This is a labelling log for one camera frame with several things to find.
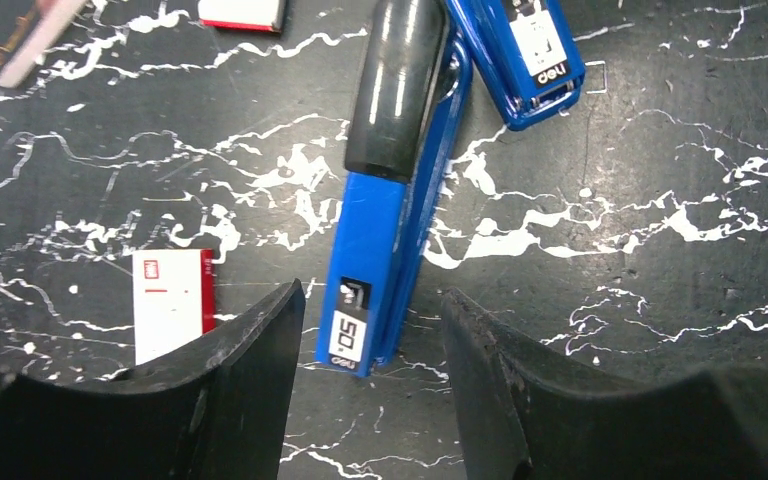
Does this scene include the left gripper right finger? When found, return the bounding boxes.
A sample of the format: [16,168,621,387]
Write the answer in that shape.
[441,289,768,479]

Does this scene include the small red staple box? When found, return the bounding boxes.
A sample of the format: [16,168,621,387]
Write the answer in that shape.
[132,249,217,365]

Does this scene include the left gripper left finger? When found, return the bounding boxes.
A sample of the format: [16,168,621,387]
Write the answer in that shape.
[0,280,306,479]

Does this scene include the staple box tray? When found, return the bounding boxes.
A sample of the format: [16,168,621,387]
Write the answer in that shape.
[197,0,288,33]

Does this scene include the paperback book orange cover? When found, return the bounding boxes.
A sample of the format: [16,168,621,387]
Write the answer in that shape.
[0,0,86,89]

